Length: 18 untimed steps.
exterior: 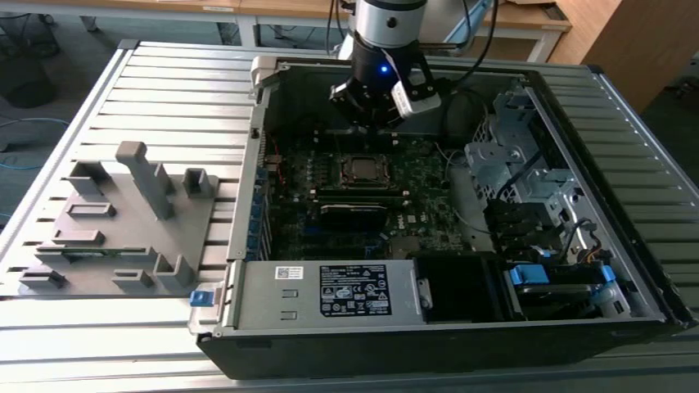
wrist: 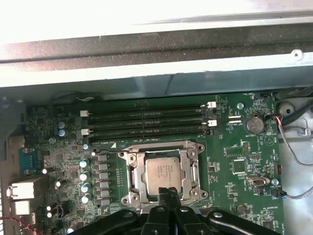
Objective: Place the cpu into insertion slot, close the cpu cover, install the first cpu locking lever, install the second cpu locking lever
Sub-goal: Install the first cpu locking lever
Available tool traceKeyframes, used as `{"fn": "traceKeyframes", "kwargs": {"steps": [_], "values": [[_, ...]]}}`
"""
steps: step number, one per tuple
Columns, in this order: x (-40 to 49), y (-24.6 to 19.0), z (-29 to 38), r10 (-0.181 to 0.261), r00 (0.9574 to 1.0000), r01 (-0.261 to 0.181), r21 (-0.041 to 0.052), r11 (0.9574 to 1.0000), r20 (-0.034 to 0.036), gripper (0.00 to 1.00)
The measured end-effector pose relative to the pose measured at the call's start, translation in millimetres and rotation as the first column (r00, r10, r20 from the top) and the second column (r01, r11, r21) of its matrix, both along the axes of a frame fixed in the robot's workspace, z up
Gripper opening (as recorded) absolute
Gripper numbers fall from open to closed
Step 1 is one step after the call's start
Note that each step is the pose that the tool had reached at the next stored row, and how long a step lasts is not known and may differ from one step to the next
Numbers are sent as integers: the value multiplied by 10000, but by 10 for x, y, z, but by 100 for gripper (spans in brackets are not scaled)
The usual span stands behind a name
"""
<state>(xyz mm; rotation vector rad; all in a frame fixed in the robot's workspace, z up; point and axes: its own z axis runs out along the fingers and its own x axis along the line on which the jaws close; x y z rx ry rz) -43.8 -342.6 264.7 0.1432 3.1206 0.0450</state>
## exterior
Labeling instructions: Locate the silver metal drive cage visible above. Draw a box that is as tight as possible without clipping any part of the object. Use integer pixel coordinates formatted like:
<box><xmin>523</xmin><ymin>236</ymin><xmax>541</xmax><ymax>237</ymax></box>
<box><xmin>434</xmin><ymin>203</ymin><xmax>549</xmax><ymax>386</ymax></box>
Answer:
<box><xmin>463</xmin><ymin>90</ymin><xmax>589</xmax><ymax>218</ymax></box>

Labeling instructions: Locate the grey parts rack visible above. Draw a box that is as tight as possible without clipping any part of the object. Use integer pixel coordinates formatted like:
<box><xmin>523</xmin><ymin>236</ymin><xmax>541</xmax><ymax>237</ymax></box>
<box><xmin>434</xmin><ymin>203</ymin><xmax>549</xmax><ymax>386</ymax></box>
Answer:
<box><xmin>19</xmin><ymin>141</ymin><xmax>223</xmax><ymax>296</ymax></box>

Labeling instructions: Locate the silver chipset heat sink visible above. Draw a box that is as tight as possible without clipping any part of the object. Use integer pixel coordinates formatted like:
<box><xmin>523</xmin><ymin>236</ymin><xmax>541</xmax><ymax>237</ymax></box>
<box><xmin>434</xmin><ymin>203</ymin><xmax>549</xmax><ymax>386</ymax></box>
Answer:
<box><xmin>391</xmin><ymin>236</ymin><xmax>422</xmax><ymax>257</ymax></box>

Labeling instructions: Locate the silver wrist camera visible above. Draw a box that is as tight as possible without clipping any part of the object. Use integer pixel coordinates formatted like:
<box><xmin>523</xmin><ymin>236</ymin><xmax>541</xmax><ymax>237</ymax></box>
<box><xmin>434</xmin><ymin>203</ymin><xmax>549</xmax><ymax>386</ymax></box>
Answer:
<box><xmin>389</xmin><ymin>79</ymin><xmax>443</xmax><ymax>120</ymax></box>

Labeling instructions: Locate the wooden top white desk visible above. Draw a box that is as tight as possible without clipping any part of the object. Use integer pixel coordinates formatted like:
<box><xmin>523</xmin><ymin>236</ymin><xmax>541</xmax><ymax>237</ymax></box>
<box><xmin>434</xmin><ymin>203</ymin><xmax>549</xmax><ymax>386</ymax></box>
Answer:
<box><xmin>0</xmin><ymin>0</ymin><xmax>574</xmax><ymax>63</ymax></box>

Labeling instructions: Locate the wooden cabinet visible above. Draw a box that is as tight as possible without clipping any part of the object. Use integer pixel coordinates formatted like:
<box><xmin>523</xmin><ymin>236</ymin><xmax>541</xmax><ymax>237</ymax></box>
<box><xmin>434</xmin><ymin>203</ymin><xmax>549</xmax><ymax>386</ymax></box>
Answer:
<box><xmin>549</xmin><ymin>0</ymin><xmax>699</xmax><ymax>115</ymax></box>

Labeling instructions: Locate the grey power supply unit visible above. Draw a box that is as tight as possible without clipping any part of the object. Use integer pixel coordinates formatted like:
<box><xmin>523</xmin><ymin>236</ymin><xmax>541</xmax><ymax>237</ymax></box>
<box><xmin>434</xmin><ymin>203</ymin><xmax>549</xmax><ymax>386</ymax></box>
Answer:
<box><xmin>218</xmin><ymin>258</ymin><xmax>434</xmax><ymax>329</ymax></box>

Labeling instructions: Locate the blue disk carrier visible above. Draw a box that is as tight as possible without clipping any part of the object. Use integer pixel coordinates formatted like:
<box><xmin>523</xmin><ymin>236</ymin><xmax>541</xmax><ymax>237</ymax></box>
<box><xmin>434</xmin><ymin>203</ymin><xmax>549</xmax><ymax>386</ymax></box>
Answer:
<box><xmin>507</xmin><ymin>264</ymin><xmax>550</xmax><ymax>286</ymax></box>

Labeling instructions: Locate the CPU socket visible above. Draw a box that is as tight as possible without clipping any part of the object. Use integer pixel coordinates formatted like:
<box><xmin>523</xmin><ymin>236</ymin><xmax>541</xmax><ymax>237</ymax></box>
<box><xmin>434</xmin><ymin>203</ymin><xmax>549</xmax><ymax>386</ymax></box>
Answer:
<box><xmin>338</xmin><ymin>153</ymin><xmax>395</xmax><ymax>191</ymax></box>

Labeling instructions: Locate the green RAM stick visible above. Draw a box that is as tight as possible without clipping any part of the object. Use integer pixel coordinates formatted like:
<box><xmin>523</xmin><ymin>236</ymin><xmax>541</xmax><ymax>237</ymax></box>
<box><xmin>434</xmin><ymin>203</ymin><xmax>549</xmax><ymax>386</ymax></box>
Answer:
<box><xmin>61</xmin><ymin>246</ymin><xmax>149</xmax><ymax>260</ymax></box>

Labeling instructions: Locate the black graphics card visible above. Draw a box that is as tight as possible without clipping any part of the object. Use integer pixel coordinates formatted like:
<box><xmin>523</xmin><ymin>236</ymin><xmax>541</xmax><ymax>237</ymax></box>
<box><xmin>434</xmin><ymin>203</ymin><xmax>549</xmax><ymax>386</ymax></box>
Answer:
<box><xmin>319</xmin><ymin>203</ymin><xmax>391</xmax><ymax>241</ymax></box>

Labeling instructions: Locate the dark hard disk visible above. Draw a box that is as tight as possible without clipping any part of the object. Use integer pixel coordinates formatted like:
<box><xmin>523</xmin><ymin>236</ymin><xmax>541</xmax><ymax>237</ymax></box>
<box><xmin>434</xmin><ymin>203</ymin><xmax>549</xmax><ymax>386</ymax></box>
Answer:
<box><xmin>515</xmin><ymin>284</ymin><xmax>595</xmax><ymax>321</ymax></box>

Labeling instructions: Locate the black round bin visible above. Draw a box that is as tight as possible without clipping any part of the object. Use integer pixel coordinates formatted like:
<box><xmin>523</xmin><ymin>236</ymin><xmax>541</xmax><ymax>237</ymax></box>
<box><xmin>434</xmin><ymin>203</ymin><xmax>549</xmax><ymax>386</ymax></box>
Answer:
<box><xmin>3</xmin><ymin>67</ymin><xmax>59</xmax><ymax>110</ymax></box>

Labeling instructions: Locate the black wire basket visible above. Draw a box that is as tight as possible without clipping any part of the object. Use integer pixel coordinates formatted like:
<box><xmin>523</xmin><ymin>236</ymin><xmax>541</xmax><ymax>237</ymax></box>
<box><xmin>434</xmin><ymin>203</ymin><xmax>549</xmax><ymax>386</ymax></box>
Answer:
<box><xmin>0</xmin><ymin>11</ymin><xmax>62</xmax><ymax>62</ymax></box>

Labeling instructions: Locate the black PC case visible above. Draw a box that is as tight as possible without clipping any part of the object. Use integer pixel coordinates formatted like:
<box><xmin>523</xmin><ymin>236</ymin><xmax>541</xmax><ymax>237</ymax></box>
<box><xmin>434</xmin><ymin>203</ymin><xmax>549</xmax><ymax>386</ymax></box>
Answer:
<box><xmin>195</xmin><ymin>55</ymin><xmax>698</xmax><ymax>382</ymax></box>

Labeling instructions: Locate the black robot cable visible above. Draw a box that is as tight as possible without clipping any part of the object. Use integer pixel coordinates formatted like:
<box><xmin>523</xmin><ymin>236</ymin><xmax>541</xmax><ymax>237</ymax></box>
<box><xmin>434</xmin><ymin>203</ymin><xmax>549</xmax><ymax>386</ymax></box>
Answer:
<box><xmin>447</xmin><ymin>0</ymin><xmax>499</xmax><ymax>93</ymax></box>

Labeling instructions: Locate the grey case release latch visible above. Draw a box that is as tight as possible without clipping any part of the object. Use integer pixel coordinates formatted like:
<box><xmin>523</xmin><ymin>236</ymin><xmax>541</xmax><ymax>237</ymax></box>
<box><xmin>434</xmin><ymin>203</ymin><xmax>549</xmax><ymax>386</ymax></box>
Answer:
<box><xmin>249</xmin><ymin>56</ymin><xmax>291</xmax><ymax>89</ymax></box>

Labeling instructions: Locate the metal socket cover frame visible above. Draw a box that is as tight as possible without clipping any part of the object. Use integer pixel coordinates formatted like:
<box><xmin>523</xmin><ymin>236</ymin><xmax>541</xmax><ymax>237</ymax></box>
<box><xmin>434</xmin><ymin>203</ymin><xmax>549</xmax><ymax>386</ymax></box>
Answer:
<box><xmin>341</xmin><ymin>155</ymin><xmax>393</xmax><ymax>188</ymax></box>

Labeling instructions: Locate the green Dell motherboard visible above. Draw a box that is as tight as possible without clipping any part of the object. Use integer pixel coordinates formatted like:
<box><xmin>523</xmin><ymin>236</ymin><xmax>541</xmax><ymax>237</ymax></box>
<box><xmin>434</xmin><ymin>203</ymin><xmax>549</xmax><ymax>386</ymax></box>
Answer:
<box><xmin>262</xmin><ymin>129</ymin><xmax>478</xmax><ymax>261</ymax></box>

